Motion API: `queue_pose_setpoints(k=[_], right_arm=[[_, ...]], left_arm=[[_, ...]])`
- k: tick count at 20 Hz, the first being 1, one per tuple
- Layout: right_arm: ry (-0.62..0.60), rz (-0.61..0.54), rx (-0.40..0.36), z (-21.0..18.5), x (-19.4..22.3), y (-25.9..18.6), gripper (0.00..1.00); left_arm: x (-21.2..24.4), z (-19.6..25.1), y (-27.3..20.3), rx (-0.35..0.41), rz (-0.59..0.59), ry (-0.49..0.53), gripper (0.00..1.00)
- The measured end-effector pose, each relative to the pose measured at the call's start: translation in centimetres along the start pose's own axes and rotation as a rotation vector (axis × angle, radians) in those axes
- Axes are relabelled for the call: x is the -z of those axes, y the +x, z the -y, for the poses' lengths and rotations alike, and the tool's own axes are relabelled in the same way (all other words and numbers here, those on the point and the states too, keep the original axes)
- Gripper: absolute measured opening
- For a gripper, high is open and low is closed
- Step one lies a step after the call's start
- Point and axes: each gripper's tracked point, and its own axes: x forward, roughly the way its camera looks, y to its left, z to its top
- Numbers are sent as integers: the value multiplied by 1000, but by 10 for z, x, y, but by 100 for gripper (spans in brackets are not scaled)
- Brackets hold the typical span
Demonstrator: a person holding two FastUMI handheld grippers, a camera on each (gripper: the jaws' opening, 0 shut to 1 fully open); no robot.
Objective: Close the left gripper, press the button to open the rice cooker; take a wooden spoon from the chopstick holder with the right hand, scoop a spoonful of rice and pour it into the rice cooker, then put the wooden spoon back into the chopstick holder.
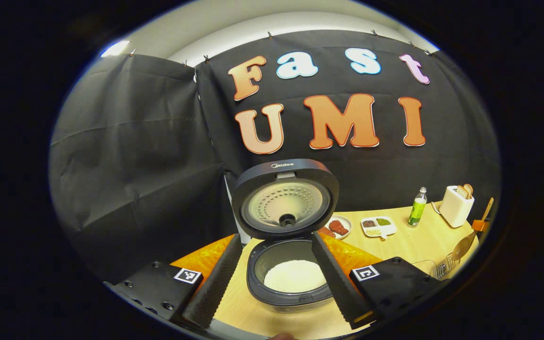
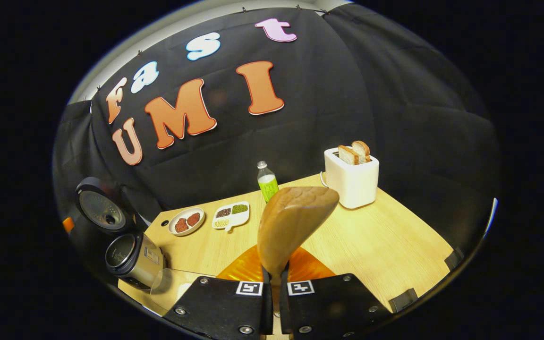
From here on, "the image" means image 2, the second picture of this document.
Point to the white divided bean dish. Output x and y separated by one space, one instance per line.
234 219

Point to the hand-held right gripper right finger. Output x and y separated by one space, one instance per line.
285 316

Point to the black backdrop cloth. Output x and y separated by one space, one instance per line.
371 94

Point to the white toaster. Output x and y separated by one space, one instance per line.
354 186

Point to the wooden spoon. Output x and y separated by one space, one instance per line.
291 222

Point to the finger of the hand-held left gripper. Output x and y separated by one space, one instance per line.
68 225

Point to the white round plate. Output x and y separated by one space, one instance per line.
173 227

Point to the red meat slice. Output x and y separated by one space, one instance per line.
181 225
193 219

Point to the dark grey rice cooker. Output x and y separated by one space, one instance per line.
132 262

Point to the black table edge clamp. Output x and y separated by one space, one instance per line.
454 259
403 301

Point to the toasted bread slice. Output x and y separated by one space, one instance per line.
347 155
363 149

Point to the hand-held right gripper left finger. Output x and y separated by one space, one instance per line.
267 311

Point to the green label plastic bottle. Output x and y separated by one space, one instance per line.
268 186

